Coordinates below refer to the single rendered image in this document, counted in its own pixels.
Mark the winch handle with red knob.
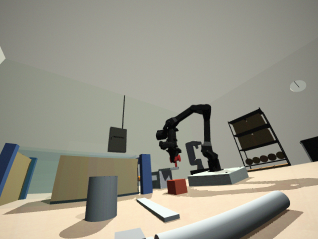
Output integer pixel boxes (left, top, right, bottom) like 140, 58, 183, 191
158, 155, 181, 171

